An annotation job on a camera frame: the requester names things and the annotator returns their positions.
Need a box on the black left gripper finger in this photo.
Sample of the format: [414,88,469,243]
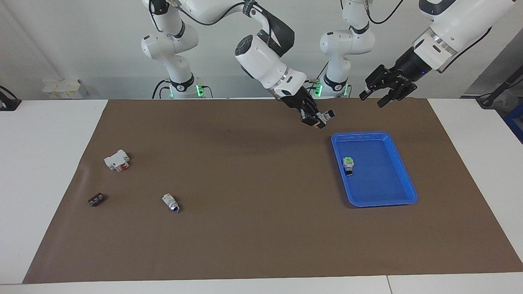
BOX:
[360,65,395,100]
[377,81,418,108]

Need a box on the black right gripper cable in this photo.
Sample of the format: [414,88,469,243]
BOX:
[149,0,273,42]

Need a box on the blue plastic tray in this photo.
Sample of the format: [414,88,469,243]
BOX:
[331,131,418,208]

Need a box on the brown table mat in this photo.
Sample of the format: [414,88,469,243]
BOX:
[22,98,523,284]

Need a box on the white circuit breaker red lever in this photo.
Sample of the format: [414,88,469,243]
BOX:
[104,149,130,172]

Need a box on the white switch with orange base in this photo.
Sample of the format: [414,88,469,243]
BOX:
[313,109,336,129]

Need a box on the white background box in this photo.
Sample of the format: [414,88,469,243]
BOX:
[42,79,88,100]

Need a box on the black stand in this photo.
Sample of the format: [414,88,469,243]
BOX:
[476,65,523,109]

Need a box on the white push-button switch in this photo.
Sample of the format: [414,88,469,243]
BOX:
[162,193,181,214]

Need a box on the black table clamp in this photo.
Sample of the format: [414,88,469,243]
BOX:
[0,86,22,111]

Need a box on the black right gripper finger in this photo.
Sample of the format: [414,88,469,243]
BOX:
[301,112,323,129]
[306,100,327,120]

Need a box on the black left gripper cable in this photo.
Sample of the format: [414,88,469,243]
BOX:
[366,0,493,72]

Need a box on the blue frame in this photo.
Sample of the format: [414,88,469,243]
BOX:
[503,104,523,143]

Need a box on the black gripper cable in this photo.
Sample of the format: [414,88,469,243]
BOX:
[149,0,273,42]
[366,0,493,72]

